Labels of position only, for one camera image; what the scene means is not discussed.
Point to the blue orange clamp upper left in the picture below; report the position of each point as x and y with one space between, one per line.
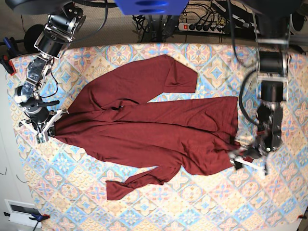
5 60

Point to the white floor outlet box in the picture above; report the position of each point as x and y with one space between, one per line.
20 212

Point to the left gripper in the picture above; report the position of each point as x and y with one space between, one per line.
250 158

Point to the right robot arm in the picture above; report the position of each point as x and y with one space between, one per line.
64 21

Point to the blue orange clamp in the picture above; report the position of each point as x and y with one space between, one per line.
36 217
5 60

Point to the black round stool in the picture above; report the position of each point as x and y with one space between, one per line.
31 37

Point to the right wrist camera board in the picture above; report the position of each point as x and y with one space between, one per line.
41 138

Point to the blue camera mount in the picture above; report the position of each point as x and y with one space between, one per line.
151 7

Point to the blue orange clamp lower left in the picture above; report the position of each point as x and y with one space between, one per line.
36 217

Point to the maroon t-shirt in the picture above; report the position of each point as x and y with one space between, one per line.
114 120

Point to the white power strip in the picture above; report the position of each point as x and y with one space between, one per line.
208 27

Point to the patterned tile tablecloth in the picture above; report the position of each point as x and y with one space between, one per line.
69 185

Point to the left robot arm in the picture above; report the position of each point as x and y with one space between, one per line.
271 22

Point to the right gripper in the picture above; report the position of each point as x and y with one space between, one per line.
43 121

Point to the orange clamp lower right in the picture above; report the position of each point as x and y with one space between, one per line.
302 216

